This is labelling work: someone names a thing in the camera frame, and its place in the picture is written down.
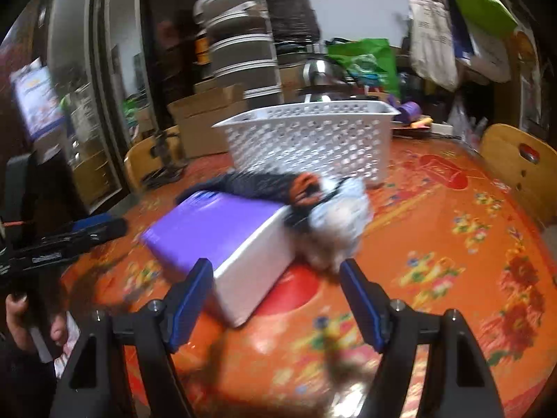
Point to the dark cloth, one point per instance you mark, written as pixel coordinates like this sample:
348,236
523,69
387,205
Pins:
256,185

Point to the person's left forearm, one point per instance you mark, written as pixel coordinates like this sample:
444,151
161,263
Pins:
26,383

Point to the blue and white board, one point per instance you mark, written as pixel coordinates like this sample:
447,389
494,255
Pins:
37,100

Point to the orange and black cloth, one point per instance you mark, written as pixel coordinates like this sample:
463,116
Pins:
304,185

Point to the pale blue white soft bundle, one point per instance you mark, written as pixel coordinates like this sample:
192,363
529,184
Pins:
343,215

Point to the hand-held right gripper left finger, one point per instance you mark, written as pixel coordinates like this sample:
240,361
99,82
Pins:
191,302

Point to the wooden chair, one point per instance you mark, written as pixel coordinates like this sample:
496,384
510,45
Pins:
504,161
139,163

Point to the person's left hand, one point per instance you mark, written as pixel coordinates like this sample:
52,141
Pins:
58,331

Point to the purple container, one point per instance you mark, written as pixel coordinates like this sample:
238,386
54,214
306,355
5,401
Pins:
410,111

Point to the stack of black trays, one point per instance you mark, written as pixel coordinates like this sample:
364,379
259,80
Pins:
291,13

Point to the green plastic bag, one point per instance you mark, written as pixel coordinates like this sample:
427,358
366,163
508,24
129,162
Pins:
370,61

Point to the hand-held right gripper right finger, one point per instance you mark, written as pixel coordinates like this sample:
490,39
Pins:
362,309

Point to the small cardboard box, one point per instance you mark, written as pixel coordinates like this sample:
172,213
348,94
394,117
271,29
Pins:
291,80

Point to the stack of metal steamers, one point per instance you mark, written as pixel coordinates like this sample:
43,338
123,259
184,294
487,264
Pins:
243,43

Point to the purple and white pack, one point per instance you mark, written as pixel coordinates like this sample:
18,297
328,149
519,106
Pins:
209,226

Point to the cream tote bag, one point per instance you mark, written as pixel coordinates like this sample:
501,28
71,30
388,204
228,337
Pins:
489,59

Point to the glass door cabinet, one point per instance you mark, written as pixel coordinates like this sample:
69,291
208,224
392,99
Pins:
87,96

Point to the white perforated plastic basket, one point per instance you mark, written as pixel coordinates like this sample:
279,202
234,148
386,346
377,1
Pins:
304,148

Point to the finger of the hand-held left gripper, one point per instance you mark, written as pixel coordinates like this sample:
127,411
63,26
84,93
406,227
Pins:
100,231
93,222

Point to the white tote bag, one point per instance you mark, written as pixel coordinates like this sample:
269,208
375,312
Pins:
433,39

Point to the hanging green bag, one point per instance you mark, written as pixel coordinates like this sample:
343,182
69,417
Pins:
478,0

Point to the steel pot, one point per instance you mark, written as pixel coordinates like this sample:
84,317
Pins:
322,74

